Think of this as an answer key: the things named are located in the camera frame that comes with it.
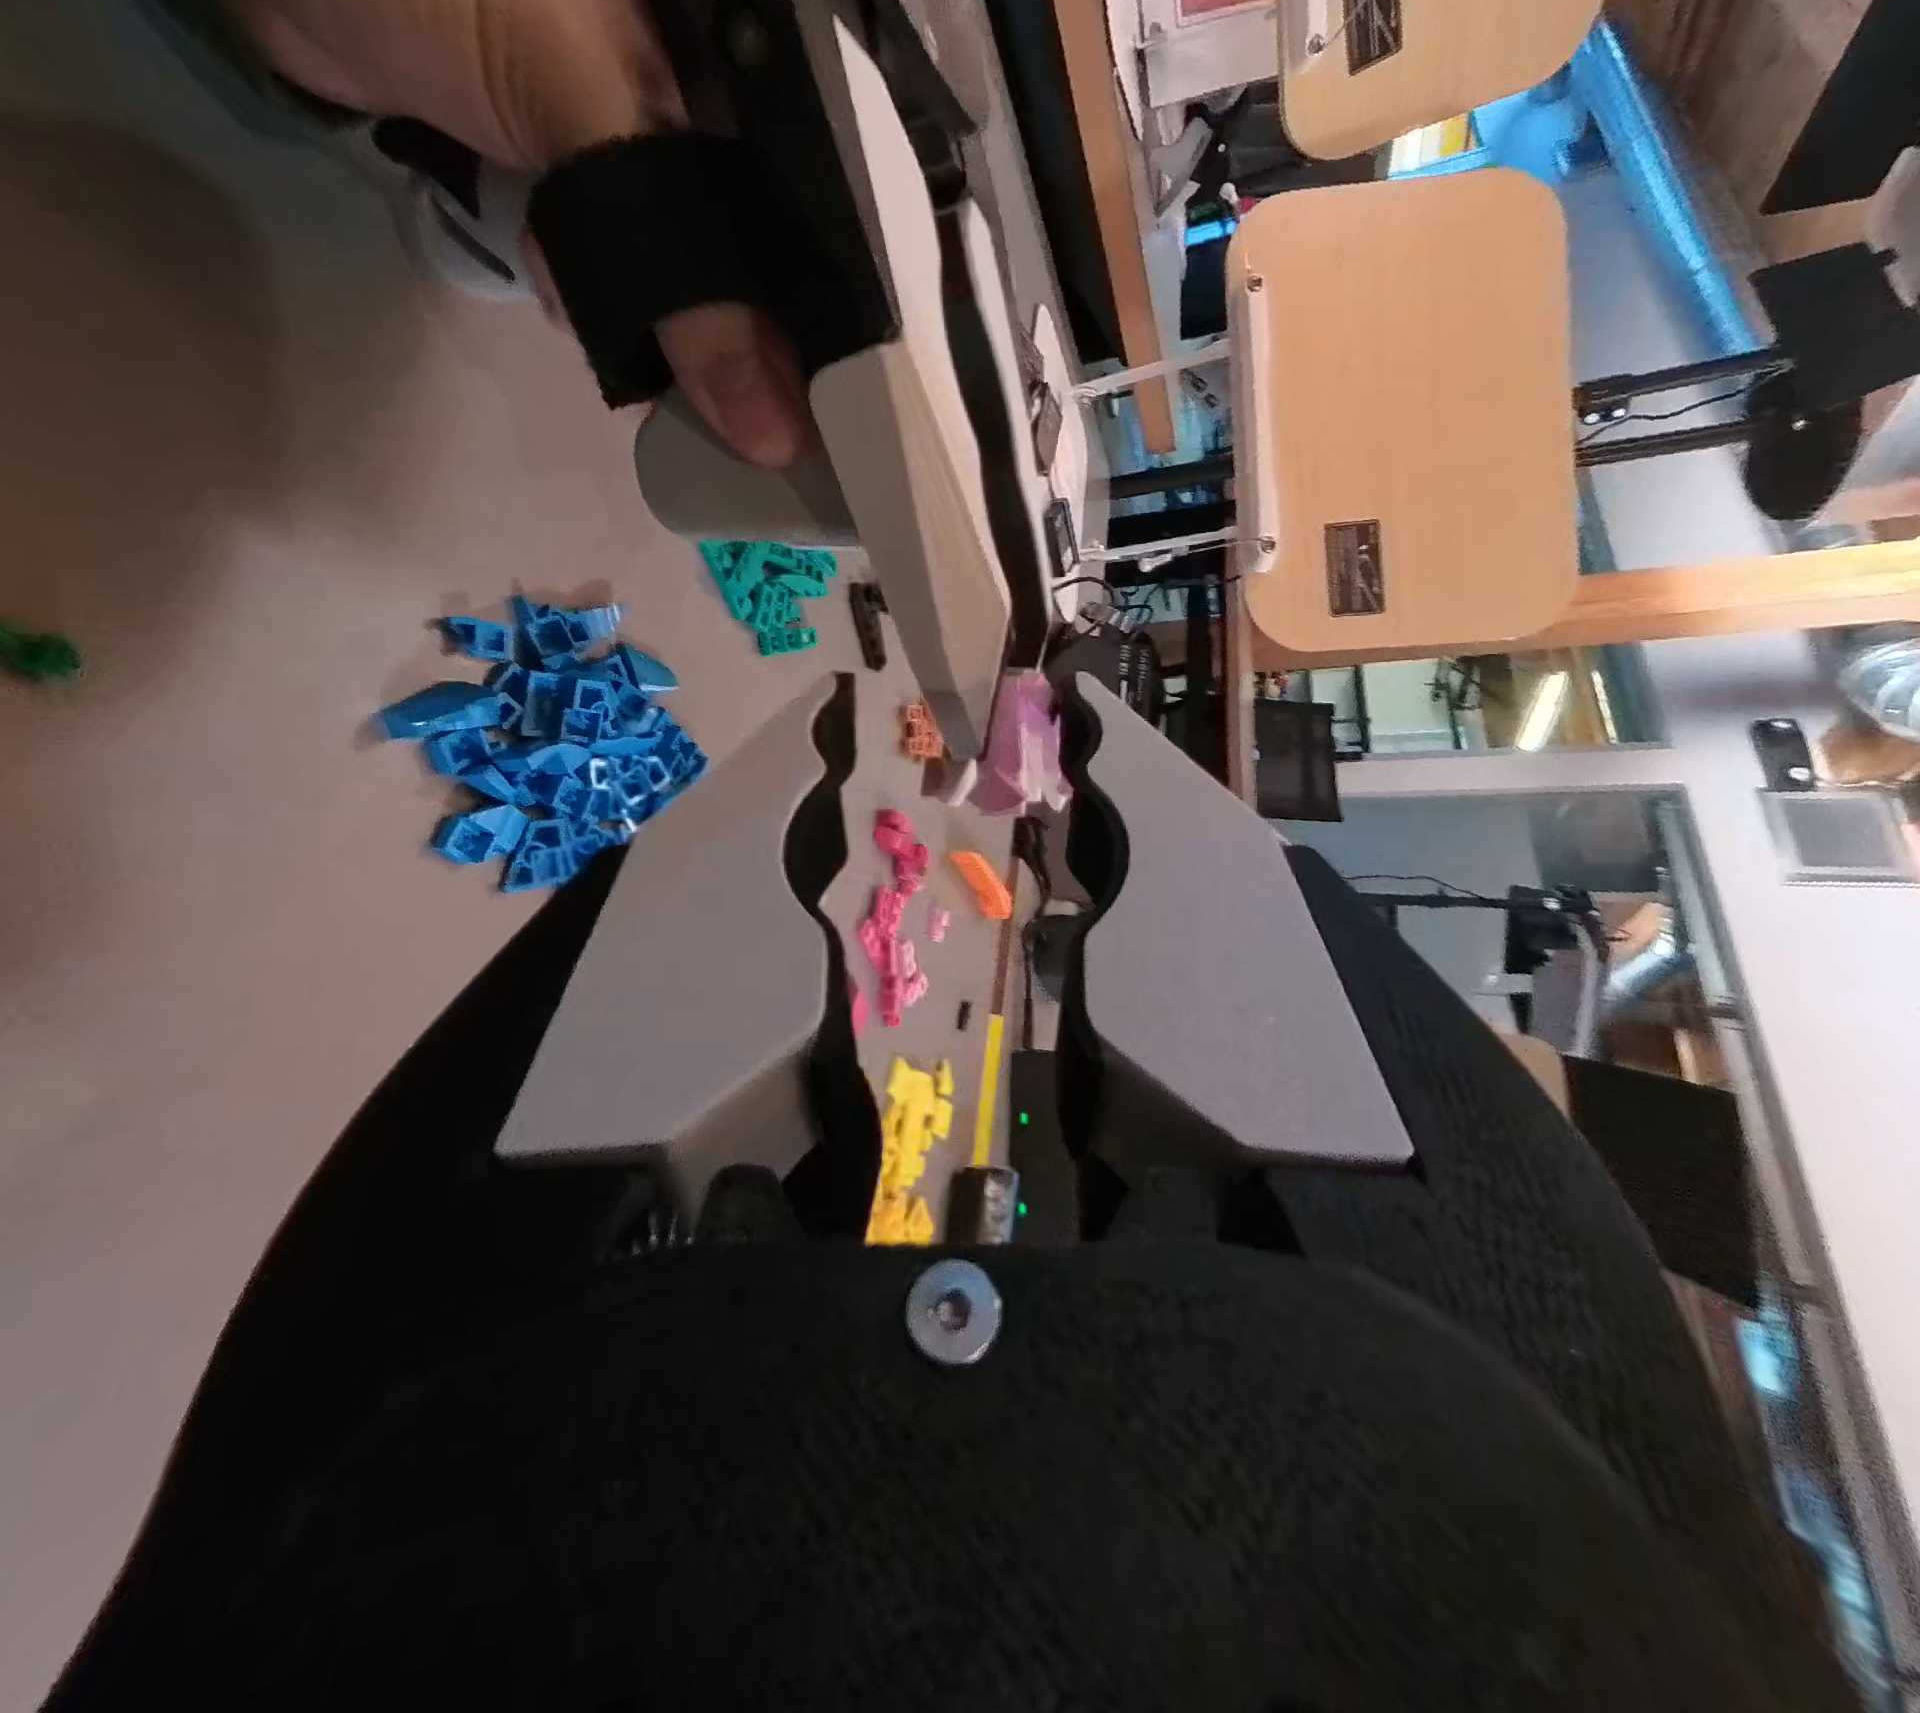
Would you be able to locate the group of black lego pieces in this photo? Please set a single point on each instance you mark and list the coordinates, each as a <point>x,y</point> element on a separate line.
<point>868,624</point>

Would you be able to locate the black panel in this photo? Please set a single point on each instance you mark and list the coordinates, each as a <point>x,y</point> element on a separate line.
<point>1659,1174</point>

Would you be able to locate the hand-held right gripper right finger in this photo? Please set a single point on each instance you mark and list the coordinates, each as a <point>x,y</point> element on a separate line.
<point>1230,993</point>

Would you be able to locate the blue beam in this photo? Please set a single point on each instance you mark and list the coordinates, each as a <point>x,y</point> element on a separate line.
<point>1635,169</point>

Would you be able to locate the light wooden table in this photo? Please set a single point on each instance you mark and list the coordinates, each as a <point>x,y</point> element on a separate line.
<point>1725,588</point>

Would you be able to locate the small bright green lego piece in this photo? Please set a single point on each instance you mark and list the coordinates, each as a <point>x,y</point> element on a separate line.
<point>38,654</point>

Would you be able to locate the pile of coral lego pieces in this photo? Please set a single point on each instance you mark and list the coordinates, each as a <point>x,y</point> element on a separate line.
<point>921,732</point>

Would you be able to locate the white wall vent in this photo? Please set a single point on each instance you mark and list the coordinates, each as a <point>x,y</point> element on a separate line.
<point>1845,835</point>

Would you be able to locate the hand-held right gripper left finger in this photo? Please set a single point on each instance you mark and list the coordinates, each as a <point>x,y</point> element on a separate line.
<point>691,993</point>

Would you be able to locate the black device with blue label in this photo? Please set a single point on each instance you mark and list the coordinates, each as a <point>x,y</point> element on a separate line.
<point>1110,672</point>

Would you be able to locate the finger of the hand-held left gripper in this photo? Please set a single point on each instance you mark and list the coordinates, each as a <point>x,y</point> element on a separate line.
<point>923,513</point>
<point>1009,393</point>

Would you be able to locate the yellow tape strip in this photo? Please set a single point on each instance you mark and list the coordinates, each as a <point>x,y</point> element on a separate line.
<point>987,1092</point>

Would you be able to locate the pile of blue lego pieces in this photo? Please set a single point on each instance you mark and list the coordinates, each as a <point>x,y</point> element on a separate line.
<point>555,754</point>

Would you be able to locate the orange lego slope piece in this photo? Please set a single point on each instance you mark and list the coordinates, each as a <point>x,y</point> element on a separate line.
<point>983,884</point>

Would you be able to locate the black box with green light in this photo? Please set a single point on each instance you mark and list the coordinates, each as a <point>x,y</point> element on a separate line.
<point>1047,1144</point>

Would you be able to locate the wooden-edged table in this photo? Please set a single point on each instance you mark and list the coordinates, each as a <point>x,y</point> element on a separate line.
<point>1094,92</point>

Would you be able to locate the pile of magenta lego pieces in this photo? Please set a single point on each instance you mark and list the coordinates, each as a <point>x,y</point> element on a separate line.
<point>897,920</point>

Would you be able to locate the pile of teal lego pieces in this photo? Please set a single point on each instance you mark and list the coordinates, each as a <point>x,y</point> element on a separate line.
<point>765,588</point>

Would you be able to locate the pink lego flower assembly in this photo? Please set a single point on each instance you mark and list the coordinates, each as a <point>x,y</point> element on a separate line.
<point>1020,754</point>

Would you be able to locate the pile of yellow lego pieces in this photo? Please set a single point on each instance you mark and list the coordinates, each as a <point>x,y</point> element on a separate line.
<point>909,1144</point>

